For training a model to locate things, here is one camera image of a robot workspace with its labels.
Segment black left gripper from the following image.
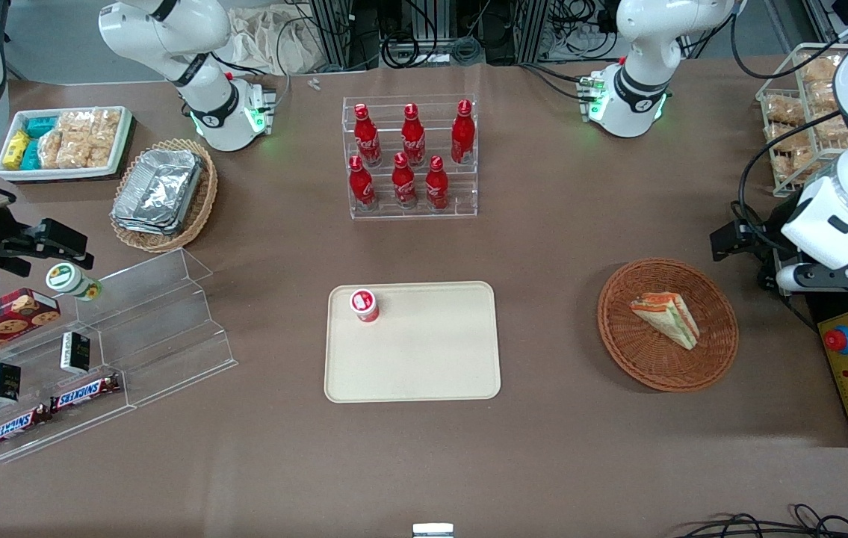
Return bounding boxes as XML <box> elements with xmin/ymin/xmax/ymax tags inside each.
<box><xmin>710</xmin><ymin>220</ymin><xmax>780</xmax><ymax>264</ymax></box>

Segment white cloth bag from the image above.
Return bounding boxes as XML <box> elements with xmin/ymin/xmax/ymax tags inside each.
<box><xmin>226</xmin><ymin>4</ymin><xmax>324</xmax><ymax>75</ymax></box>

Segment clear acrylic stepped shelf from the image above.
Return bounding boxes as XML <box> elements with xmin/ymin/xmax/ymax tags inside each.
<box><xmin>0</xmin><ymin>248</ymin><xmax>239</xmax><ymax>466</ymax></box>

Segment round brown wicker basket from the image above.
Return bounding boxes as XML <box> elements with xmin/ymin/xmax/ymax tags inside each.
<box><xmin>597</xmin><ymin>258</ymin><xmax>740</xmax><ymax>393</ymax></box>

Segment yellow snack pack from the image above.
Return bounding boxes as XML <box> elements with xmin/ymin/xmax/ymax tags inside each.
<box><xmin>3</xmin><ymin>130</ymin><xmax>31</xmax><ymax>170</ymax></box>

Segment clear acrylic bottle rack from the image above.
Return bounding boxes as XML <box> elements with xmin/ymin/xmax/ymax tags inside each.
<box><xmin>341</xmin><ymin>94</ymin><xmax>479</xmax><ymax>220</ymax></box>

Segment triangular sandwich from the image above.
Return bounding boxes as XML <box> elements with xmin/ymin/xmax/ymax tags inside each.
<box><xmin>630</xmin><ymin>292</ymin><xmax>701</xmax><ymax>350</ymax></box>

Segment cup with green white lid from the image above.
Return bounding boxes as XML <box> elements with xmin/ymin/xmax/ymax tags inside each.
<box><xmin>46</xmin><ymin>263</ymin><xmax>103</xmax><ymax>302</ymax></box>

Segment oval light wicker basket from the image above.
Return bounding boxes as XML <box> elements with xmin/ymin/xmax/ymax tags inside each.
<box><xmin>109</xmin><ymin>138</ymin><xmax>219</xmax><ymax>253</ymax></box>

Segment white wire basket rack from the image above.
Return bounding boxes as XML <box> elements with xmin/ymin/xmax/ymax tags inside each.
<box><xmin>756</xmin><ymin>43</ymin><xmax>848</xmax><ymax>197</ymax></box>

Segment Snickers chocolate bar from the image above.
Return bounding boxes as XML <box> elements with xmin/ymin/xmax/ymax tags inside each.
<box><xmin>49</xmin><ymin>373</ymin><xmax>123</xmax><ymax>413</ymax></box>
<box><xmin>0</xmin><ymin>404</ymin><xmax>53</xmax><ymax>452</ymax></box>

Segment bag of fried snacks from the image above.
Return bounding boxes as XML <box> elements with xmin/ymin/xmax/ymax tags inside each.
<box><xmin>764</xmin><ymin>96</ymin><xmax>807</xmax><ymax>126</ymax></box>
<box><xmin>773</xmin><ymin>143</ymin><xmax>817</xmax><ymax>180</ymax></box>
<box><xmin>799</xmin><ymin>54</ymin><xmax>843</xmax><ymax>84</ymax></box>

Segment coiled black cable bundle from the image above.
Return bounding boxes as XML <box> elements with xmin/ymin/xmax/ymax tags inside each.
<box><xmin>383</xmin><ymin>30</ymin><xmax>486</xmax><ymax>67</ymax></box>

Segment stack of foil trays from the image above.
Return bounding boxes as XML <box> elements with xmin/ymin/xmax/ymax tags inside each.
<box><xmin>111</xmin><ymin>149</ymin><xmax>205</xmax><ymax>236</ymax></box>

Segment white rectangular snack tray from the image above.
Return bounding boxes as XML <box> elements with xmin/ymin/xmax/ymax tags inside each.
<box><xmin>0</xmin><ymin>106</ymin><xmax>133</xmax><ymax>182</ymax></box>

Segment beige plastic tray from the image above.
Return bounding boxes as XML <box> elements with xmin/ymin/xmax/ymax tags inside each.
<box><xmin>324</xmin><ymin>281</ymin><xmax>502</xmax><ymax>404</ymax></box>

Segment aluminium frame rack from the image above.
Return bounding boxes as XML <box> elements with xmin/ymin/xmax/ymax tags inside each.
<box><xmin>308</xmin><ymin>0</ymin><xmax>551</xmax><ymax>69</ymax></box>

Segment black floor cables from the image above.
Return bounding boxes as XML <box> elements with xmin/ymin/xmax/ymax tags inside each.
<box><xmin>681</xmin><ymin>504</ymin><xmax>848</xmax><ymax>538</ymax></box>

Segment red cup with white lid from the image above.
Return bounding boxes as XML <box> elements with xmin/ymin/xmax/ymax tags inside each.
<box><xmin>350</xmin><ymin>288</ymin><xmax>381</xmax><ymax>324</ymax></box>

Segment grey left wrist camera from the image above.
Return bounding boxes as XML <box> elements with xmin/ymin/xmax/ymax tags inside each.
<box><xmin>776</xmin><ymin>262</ymin><xmax>848</xmax><ymax>293</ymax></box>

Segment clear bag of rice crackers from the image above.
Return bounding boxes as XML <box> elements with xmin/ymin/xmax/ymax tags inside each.
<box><xmin>90</xmin><ymin>108</ymin><xmax>123</xmax><ymax>170</ymax></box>
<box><xmin>39</xmin><ymin>131</ymin><xmax>93</xmax><ymax>170</ymax></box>
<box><xmin>58</xmin><ymin>110</ymin><xmax>96</xmax><ymax>137</ymax></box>

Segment black arm base cable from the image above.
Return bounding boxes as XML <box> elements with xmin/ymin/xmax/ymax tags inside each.
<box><xmin>519</xmin><ymin>62</ymin><xmax>598</xmax><ymax>102</ymax></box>

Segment red cola bottle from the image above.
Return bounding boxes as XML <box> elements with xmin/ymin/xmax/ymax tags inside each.
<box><xmin>451</xmin><ymin>99</ymin><xmax>476</xmax><ymax>165</ymax></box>
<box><xmin>353</xmin><ymin>103</ymin><xmax>382</xmax><ymax>167</ymax></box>
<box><xmin>424</xmin><ymin>155</ymin><xmax>450</xmax><ymax>211</ymax></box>
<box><xmin>400</xmin><ymin>103</ymin><xmax>427</xmax><ymax>167</ymax></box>
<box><xmin>348</xmin><ymin>155</ymin><xmax>376</xmax><ymax>210</ymax></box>
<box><xmin>391</xmin><ymin>152</ymin><xmax>418</xmax><ymax>209</ymax></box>

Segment small black snack box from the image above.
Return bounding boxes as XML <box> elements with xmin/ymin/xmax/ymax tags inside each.
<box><xmin>0</xmin><ymin>362</ymin><xmax>22</xmax><ymax>405</ymax></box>
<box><xmin>60</xmin><ymin>332</ymin><xmax>92</xmax><ymax>375</ymax></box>

